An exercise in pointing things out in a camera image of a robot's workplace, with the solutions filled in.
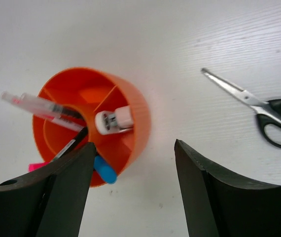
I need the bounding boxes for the black handled scissors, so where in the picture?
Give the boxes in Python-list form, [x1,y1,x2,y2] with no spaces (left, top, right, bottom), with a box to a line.
[201,68,281,149]

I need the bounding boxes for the black pen refill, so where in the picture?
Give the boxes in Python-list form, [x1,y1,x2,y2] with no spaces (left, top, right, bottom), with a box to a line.
[51,127,88,162]

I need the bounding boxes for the blue highlighter marker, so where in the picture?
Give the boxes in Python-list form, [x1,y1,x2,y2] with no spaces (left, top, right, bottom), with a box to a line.
[94,156,117,184]

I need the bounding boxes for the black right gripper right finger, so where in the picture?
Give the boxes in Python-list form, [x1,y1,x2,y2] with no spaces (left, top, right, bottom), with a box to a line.
[175,140,281,237]

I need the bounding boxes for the pink gel pen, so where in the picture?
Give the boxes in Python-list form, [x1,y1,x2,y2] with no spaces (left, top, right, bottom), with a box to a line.
[1,92,83,132]

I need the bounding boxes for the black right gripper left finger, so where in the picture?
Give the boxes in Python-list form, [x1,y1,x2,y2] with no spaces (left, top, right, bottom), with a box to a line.
[0,142,96,237]

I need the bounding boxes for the orange round desk organizer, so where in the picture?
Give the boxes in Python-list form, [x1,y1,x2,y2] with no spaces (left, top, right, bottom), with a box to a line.
[38,67,151,175]

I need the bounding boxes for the pink highlighter marker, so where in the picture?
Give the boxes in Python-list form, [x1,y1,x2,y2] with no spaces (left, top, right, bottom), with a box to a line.
[28,162,49,172]

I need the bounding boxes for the green refill tube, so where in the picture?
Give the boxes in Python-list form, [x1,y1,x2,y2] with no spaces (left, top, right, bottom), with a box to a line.
[21,93,83,119]

